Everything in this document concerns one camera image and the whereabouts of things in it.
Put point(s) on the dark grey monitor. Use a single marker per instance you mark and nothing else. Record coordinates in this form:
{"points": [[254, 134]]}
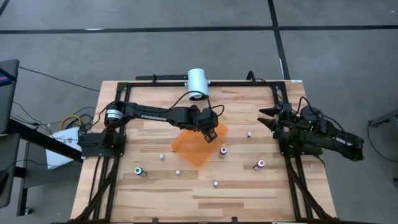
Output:
{"points": [[7, 105], [11, 155]]}

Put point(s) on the black stand post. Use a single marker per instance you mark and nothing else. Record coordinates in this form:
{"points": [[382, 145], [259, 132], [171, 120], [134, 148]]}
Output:
{"points": [[21, 199]]}

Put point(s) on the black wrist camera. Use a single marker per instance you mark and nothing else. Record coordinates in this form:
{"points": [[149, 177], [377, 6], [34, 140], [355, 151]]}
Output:
{"points": [[286, 108], [211, 136]]}

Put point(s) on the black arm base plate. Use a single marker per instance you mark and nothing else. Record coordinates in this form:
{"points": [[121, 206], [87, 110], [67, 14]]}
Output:
{"points": [[93, 151], [304, 151]]}

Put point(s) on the black table edge bracket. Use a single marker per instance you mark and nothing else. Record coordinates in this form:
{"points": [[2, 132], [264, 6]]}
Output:
{"points": [[234, 220], [154, 221]]}

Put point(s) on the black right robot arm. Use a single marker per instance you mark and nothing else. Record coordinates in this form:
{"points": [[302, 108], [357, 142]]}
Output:
{"points": [[335, 137]]}

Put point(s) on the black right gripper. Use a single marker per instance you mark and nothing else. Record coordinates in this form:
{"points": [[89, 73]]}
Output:
{"points": [[281, 123]]}

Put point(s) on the green-capped food coloring bottle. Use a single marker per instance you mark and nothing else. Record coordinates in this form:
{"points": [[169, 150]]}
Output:
{"points": [[139, 171]]}

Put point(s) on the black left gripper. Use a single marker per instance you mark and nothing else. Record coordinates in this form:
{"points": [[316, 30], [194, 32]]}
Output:
{"points": [[209, 123]]}

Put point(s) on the black desk beam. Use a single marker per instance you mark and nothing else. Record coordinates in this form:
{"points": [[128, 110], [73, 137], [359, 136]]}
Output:
{"points": [[37, 138]]}

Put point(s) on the white cylinder tube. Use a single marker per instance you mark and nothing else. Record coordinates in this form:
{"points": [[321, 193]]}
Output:
{"points": [[197, 82]]}

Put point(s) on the grey furniture piece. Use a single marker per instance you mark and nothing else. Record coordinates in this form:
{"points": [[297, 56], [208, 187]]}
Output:
{"points": [[387, 119]]}

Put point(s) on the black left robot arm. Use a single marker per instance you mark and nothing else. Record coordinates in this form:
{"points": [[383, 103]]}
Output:
{"points": [[149, 115]]}

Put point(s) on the translucent orange plastic tray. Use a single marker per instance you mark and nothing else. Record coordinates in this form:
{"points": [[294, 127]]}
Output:
{"points": [[192, 149]]}

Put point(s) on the flat black bar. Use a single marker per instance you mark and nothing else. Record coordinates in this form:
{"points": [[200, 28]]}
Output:
{"points": [[161, 77]]}

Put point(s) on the pink-capped food coloring bottle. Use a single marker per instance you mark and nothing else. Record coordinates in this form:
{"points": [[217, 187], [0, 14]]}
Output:
{"points": [[259, 164]]}

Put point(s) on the red-capped food coloring bottle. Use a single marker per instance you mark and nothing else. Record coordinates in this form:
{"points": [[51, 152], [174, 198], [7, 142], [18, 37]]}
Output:
{"points": [[223, 152]]}

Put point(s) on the white paper sheet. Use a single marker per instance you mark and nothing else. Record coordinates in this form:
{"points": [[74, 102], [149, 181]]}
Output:
{"points": [[66, 137]]}

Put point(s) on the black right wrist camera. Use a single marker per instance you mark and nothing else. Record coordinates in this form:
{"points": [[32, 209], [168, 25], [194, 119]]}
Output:
{"points": [[286, 108]]}

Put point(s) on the black aluminium table frame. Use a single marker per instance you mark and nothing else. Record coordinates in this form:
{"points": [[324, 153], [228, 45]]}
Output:
{"points": [[233, 84]]}

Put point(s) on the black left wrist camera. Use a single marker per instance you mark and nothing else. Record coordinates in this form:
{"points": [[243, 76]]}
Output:
{"points": [[211, 136]]}

